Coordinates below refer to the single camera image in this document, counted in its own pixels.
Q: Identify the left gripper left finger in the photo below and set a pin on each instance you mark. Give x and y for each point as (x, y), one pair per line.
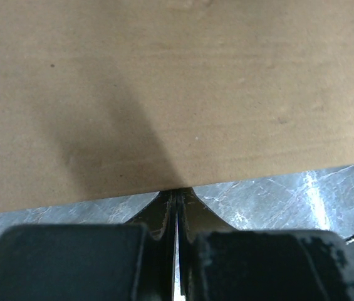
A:
(130, 261)

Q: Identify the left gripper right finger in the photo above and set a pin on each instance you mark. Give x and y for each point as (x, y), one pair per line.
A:
(220, 262)

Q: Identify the brown cardboard box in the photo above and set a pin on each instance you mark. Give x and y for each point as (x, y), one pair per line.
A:
(112, 98)

